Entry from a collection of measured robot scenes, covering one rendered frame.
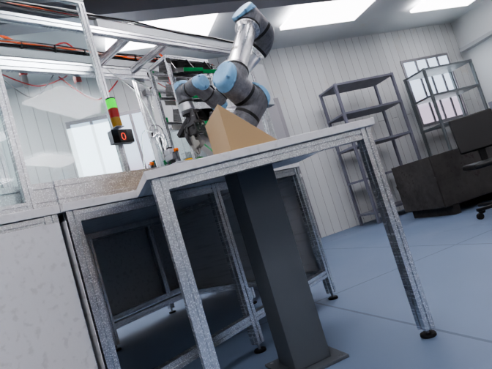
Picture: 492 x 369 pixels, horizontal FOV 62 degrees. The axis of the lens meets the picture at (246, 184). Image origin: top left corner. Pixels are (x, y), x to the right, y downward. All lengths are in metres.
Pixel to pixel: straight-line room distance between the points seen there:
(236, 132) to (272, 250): 0.48
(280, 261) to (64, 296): 0.78
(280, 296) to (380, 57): 6.27
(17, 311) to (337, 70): 6.16
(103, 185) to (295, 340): 0.97
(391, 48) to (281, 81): 2.23
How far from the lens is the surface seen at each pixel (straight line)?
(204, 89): 2.00
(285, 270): 1.65
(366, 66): 7.32
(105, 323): 1.59
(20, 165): 1.60
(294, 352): 1.70
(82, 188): 1.69
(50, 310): 1.52
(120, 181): 1.78
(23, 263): 1.50
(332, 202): 6.29
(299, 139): 1.50
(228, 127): 1.55
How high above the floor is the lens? 0.64
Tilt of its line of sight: 4 degrees up
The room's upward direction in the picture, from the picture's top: 17 degrees counter-clockwise
